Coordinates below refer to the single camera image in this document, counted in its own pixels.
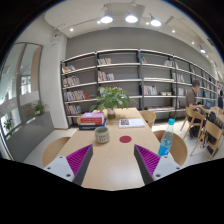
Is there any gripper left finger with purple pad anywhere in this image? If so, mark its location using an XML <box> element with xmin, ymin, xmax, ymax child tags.
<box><xmin>44</xmin><ymin>144</ymin><xmax>93</xmax><ymax>186</ymax></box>

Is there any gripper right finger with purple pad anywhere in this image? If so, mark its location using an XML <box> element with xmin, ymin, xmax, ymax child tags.
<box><xmin>134</xmin><ymin>144</ymin><xmax>181</xmax><ymax>185</ymax></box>

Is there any clear blue water bottle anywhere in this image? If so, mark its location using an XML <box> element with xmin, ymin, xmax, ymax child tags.
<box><xmin>158</xmin><ymin>118</ymin><xmax>175</xmax><ymax>156</ymax></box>

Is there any wooden chair front left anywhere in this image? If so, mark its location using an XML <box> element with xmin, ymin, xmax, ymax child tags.
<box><xmin>42</xmin><ymin>137</ymin><xmax>69</xmax><ymax>167</ymax></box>

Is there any wooden chair front right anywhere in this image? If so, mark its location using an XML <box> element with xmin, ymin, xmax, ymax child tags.
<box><xmin>153</xmin><ymin>129</ymin><xmax>189</xmax><ymax>167</ymax></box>

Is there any red round coaster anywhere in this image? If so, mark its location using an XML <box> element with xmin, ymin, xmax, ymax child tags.
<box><xmin>119</xmin><ymin>136</ymin><xmax>132</xmax><ymax>143</ymax></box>

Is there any dark blue bottom book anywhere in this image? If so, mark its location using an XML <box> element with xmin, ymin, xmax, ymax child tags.
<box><xmin>78</xmin><ymin>119</ymin><xmax>106</xmax><ymax>130</ymax></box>

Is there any grey ceramic cup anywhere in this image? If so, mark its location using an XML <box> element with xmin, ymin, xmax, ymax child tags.
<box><xmin>95</xmin><ymin>126</ymin><xmax>110</xmax><ymax>144</ymax></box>

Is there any red book on stack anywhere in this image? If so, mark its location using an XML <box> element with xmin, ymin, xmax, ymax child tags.
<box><xmin>81</xmin><ymin>112</ymin><xmax>104</xmax><ymax>125</ymax></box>

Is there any open white book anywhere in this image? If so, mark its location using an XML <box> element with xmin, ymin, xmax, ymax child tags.
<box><xmin>119</xmin><ymin>119</ymin><xmax>145</xmax><ymax>128</ymax></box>

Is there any wooden chair far right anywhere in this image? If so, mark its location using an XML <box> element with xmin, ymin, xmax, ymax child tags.
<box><xmin>140</xmin><ymin>110</ymin><xmax>156</xmax><ymax>127</ymax></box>

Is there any seated person brown shirt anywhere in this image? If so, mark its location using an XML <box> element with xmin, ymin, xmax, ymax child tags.
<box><xmin>185</xmin><ymin>80</ymin><xmax>202</xmax><ymax>138</ymax></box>

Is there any wooden chair under person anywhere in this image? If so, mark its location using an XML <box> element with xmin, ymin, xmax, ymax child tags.
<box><xmin>184</xmin><ymin>107</ymin><xmax>204</xmax><ymax>136</ymax></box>

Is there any small plant by window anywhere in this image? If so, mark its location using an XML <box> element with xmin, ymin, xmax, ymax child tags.
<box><xmin>33</xmin><ymin>101</ymin><xmax>47</xmax><ymax>116</ymax></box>

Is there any wooden chair right foreground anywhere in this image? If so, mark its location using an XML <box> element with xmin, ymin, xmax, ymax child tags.
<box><xmin>196</xmin><ymin>120</ymin><xmax>222</xmax><ymax>157</ymax></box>

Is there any potted green plant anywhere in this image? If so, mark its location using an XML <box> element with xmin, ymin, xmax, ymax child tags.
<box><xmin>89</xmin><ymin>87</ymin><xmax>131</xmax><ymax>119</ymax></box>

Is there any laptop on far table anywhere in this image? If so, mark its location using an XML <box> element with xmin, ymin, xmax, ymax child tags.
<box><xmin>203</xmin><ymin>100</ymin><xmax>212</xmax><ymax>109</ymax></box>

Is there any large grey bookshelf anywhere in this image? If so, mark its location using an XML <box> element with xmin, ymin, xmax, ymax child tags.
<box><xmin>60</xmin><ymin>49</ymin><xmax>217</xmax><ymax>127</ymax></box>

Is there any ceiling spot lamp right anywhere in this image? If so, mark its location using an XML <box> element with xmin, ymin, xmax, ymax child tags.
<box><xmin>150</xmin><ymin>17</ymin><xmax>161</xmax><ymax>27</ymax></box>

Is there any ceiling spot lamp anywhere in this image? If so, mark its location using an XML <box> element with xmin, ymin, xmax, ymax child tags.
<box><xmin>100</xmin><ymin>14</ymin><xmax>113</xmax><ymax>24</ymax></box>
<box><xmin>125</xmin><ymin>13</ymin><xmax>138</xmax><ymax>23</ymax></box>
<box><xmin>150</xmin><ymin>17</ymin><xmax>161</xmax><ymax>27</ymax></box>

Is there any ceiling spot lamp middle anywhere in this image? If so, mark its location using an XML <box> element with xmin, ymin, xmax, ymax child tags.
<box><xmin>125</xmin><ymin>13</ymin><xmax>138</xmax><ymax>23</ymax></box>

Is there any ceiling spot lamp left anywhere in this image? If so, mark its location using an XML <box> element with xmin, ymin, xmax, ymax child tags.
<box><xmin>100</xmin><ymin>14</ymin><xmax>113</xmax><ymax>24</ymax></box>

